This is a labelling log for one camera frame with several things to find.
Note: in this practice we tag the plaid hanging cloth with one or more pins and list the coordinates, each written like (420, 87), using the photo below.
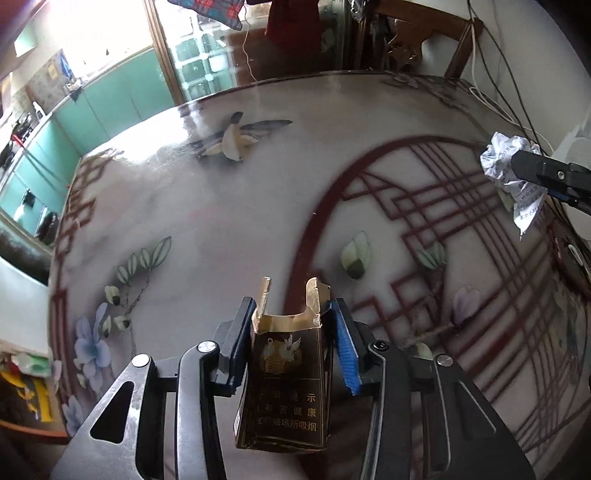
(207, 11)

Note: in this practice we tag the dark gold cigarette pack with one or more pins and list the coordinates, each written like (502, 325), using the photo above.
(286, 369)

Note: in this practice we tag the red hanging garment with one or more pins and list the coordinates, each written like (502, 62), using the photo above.
(293, 21)

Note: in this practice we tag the plain brown wooden chair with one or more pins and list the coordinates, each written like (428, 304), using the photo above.
(429, 32)

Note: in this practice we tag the floral printed tablecloth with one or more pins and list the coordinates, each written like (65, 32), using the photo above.
(277, 194)

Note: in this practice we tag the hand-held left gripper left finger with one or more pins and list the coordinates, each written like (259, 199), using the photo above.
(240, 344)

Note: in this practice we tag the white printed paper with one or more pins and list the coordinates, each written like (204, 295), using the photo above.
(501, 161)

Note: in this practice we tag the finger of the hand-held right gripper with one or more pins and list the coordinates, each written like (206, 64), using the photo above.
(577, 196)
(549, 170)

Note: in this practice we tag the teal kitchen cabinets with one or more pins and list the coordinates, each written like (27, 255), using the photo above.
(92, 106)

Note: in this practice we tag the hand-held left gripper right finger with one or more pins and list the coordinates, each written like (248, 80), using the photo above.
(346, 353)

